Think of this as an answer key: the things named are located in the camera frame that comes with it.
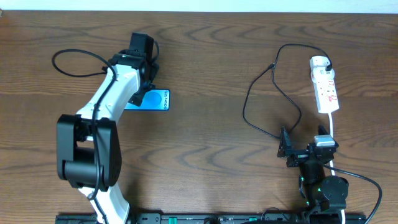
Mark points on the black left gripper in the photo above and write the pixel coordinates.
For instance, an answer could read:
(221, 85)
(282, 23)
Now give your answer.
(138, 99)

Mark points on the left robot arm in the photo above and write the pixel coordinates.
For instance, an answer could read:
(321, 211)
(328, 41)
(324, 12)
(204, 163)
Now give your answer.
(88, 150)

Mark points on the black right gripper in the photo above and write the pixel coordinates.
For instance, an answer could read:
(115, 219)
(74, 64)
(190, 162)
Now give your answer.
(302, 155)

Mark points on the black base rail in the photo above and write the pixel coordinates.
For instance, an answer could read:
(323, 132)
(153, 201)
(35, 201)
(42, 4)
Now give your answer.
(156, 218)

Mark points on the white charger plug adapter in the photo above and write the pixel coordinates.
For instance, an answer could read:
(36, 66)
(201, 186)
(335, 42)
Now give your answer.
(319, 61)

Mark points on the white power strip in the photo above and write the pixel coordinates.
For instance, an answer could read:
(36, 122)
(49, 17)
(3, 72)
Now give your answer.
(325, 90)

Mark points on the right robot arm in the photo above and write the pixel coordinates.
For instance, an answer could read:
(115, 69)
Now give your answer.
(325, 194)

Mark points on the blue screen smartphone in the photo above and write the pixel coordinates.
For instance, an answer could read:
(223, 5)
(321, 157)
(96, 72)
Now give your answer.
(154, 100)

